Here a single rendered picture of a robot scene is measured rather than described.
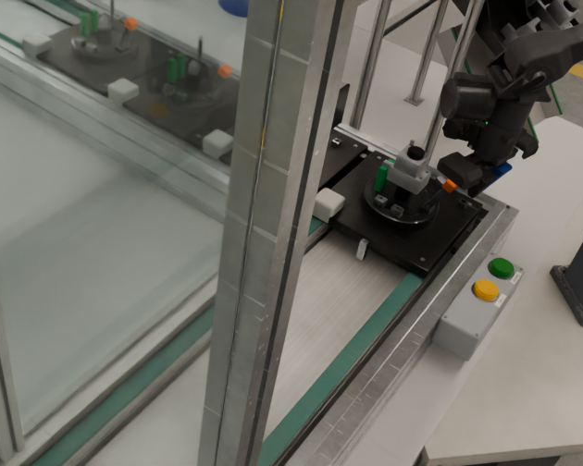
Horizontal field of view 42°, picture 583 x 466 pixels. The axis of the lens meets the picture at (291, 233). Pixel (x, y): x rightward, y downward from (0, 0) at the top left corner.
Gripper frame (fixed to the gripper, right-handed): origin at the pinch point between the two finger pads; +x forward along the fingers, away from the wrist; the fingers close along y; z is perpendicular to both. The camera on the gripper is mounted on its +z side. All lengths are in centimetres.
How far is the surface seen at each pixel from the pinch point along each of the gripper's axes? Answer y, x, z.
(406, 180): 1.4, 8.5, 11.8
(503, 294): -0.4, 16.0, -12.5
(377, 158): -7.0, 16.5, 25.1
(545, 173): -51, 27, 10
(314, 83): 74, -58, -28
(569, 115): -230, 117, 80
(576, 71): -272, 118, 104
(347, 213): 9.6, 16.0, 16.1
